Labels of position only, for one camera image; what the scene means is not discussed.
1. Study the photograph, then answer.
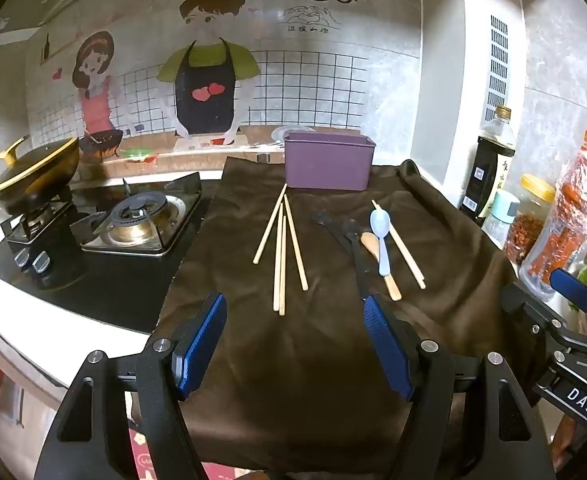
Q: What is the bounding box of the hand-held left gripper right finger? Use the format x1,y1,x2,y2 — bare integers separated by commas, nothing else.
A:
363,294,557,480

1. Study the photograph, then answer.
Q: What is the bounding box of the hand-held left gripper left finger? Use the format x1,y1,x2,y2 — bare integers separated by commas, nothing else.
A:
34,291,227,480

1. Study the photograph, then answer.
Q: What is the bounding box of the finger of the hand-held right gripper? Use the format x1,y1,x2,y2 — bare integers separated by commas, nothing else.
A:
499,282,587,366
549,268,587,316

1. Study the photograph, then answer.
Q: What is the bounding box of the wooden chopstick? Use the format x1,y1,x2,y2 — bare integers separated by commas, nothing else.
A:
252,183,288,264
278,216,288,316
283,194,309,291
389,224,427,288
272,209,282,311
371,200,423,289

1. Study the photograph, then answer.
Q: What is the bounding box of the brown cloth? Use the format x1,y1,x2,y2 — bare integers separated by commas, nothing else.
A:
131,156,523,472

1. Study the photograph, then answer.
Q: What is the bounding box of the orange cap plastic bottle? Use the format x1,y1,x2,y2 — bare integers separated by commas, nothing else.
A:
518,130,587,302

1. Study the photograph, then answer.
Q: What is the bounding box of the yellow lid chili jar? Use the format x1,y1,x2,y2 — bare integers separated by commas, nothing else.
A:
503,174,557,264

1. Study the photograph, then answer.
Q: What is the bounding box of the small light blue capped bottle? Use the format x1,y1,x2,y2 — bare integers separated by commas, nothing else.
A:
483,191,522,249

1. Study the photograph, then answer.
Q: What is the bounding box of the small wooden spoon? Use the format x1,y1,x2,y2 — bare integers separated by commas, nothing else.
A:
361,231,403,302

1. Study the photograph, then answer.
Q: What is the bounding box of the black gas stove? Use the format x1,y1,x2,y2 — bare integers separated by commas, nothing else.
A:
0,172,220,334

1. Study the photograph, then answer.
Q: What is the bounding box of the short black spoon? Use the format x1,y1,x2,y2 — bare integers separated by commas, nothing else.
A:
341,219,377,277

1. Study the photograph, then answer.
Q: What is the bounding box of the red patterned floor mat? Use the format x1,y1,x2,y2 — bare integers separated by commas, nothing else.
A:
130,426,207,480

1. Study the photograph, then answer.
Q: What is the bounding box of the light blue plastic spoon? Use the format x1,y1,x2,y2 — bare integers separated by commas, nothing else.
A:
370,208,392,277

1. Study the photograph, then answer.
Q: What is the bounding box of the dark soy sauce bottle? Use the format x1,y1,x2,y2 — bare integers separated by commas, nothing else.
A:
458,105,517,227

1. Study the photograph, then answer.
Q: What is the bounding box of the purple plastic container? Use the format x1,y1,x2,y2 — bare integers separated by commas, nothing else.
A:
283,130,377,192

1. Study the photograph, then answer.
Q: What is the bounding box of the black pot with gold trim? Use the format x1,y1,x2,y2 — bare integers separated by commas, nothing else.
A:
0,135,82,217

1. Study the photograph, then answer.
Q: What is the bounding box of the white wall vent grille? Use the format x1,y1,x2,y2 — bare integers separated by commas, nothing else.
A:
481,14,511,122

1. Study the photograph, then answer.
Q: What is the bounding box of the cartoon kitchen wall poster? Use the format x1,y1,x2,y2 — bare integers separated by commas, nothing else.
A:
24,0,424,181

